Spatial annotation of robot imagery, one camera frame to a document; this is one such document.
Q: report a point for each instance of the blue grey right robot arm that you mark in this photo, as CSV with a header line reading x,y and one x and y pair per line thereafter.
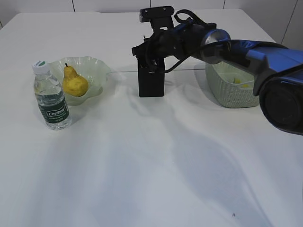
x,y
277,70

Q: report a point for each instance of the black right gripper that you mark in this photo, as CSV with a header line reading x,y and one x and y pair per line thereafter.
x,y
177,41

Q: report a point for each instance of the pale green glass plate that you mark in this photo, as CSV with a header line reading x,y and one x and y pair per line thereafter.
x,y
92,69

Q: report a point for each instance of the clear plastic water bottle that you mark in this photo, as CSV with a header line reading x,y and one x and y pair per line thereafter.
x,y
50,97

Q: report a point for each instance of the black square pen holder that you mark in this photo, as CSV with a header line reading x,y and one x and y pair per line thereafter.
x,y
150,84

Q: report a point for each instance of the yellow pear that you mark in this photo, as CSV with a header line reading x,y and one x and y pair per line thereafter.
x,y
73,83

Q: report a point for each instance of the yellow white waste paper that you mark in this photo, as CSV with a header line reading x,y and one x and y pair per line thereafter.
x,y
240,84

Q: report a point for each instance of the green woven plastic basket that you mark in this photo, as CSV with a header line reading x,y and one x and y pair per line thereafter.
x,y
220,77

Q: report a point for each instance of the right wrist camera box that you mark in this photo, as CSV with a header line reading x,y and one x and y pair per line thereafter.
x,y
158,17

